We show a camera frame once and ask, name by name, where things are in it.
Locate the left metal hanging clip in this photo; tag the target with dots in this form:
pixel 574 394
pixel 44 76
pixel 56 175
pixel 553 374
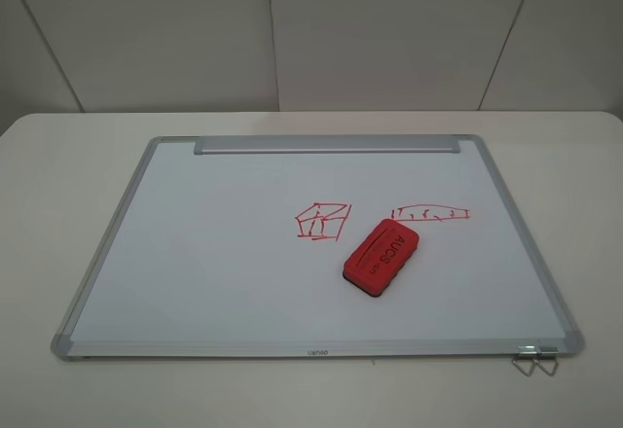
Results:
pixel 524 359

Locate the right metal hanging clip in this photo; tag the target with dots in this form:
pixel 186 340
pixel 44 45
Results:
pixel 546 358

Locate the white board with aluminium frame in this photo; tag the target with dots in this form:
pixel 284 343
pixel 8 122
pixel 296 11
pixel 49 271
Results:
pixel 234 247

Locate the metal hanging clip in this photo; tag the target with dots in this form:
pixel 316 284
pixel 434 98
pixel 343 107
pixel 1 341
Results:
pixel 524 359
pixel 546 358

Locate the red whiteboard eraser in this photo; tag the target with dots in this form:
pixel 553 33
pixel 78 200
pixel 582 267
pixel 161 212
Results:
pixel 374 264

